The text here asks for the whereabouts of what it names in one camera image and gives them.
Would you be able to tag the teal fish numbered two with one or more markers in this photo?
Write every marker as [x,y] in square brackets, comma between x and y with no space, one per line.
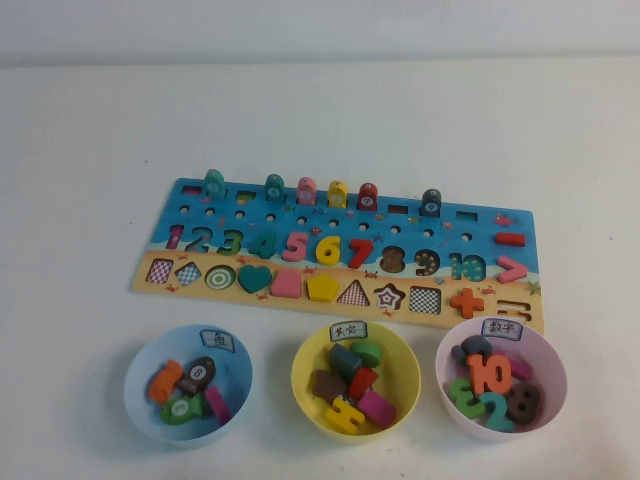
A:
[214,186]

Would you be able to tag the yellow wooden fish piece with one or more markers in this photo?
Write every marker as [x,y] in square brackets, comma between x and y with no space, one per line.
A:
[337,197]

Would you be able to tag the pink wooden fish piece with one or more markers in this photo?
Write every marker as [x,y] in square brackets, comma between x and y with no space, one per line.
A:
[306,194]

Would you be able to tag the paper label on yellow bowl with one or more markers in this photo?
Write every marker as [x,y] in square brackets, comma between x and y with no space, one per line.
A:
[347,331]

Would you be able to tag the paper label on blue bowl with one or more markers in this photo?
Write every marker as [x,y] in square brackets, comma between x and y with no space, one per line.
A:
[217,337]

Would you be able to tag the blue wooden puzzle board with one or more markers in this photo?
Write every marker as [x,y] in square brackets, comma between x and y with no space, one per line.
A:
[475,230]

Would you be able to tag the yellow plastic bowl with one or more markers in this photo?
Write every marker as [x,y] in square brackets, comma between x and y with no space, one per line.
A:
[400,395]

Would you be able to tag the yellow number piece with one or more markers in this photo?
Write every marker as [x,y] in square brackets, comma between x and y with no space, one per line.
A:
[345,415]

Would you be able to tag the magenta wooden fish piece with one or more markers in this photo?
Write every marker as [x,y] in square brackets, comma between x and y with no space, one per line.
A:
[217,405]

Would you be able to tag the paper label on pink bowl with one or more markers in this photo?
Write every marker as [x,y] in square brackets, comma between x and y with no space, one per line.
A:
[501,329]

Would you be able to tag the light blue plastic bowl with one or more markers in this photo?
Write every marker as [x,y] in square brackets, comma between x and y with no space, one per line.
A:
[150,350]

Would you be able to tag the orange wooden fish piece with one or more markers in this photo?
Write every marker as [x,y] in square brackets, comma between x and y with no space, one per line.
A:
[165,382]

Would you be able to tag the pink plastic bowl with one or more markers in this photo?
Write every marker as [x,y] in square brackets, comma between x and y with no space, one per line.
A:
[550,360]

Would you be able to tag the yellow wooden number six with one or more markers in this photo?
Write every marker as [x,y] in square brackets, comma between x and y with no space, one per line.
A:
[322,247]

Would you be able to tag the pink wooden number five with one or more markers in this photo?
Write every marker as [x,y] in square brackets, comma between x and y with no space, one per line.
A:
[296,246]

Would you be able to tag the red wooden number seven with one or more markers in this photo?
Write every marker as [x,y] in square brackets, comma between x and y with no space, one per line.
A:
[361,255]

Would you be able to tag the yellow wooden pentagon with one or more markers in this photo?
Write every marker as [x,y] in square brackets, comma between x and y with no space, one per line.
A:
[322,287]

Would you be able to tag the teal wooden number four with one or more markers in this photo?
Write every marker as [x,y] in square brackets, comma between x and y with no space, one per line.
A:
[267,245]

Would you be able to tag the pink wooden trapezoid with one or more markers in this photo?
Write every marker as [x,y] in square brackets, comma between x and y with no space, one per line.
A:
[286,284]

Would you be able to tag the red fish numbered seven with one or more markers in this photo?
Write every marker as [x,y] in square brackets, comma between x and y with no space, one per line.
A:
[366,200]

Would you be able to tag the teal fish numbered four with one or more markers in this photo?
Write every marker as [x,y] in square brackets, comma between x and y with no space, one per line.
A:
[274,191]

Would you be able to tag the teal wooden heart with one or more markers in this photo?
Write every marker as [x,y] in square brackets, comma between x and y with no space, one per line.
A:
[254,279]

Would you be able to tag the dark blue fish numbered nine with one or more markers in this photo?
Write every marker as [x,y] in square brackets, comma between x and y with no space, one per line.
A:
[430,205]

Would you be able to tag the green wooden circle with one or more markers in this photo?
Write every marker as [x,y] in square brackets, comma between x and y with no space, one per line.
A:
[367,352]

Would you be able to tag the dark teal wooden block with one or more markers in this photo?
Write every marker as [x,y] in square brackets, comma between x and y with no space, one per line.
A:
[342,360]

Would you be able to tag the brown wooden star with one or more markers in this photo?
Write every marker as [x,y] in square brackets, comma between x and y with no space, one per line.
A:
[329,385]

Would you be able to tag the orange wooden plus sign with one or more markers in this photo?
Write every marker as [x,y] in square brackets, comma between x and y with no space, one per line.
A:
[467,303]

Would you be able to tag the magenta wooden rectangle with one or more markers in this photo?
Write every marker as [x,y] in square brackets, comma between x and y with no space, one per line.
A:
[377,407]

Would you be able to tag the brown fish numbered eight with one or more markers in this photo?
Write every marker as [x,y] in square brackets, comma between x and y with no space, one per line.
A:
[197,372]

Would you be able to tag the dark grey wooden number nine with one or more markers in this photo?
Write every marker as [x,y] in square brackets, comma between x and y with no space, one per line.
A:
[472,345]

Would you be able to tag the red wooden minus sign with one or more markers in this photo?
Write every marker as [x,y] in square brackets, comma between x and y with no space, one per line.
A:
[510,239]

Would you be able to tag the pink wooden greater-than sign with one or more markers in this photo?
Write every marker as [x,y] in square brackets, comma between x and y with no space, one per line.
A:
[517,270]

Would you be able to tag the green wooden number three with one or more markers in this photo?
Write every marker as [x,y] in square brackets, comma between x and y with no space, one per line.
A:
[457,392]

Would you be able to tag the orange wooden number ten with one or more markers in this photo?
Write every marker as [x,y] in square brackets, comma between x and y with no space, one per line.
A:
[477,375]

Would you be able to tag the green fish numbered three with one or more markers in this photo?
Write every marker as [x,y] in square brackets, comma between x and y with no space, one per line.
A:
[180,409]

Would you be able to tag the magenta wooden number one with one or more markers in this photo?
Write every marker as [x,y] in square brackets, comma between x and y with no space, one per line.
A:
[520,369]

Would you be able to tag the teal wooden number two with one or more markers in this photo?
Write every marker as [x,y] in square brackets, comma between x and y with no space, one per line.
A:
[500,422]

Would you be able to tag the brown wooden number eight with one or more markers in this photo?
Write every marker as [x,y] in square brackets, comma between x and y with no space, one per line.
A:
[535,405]

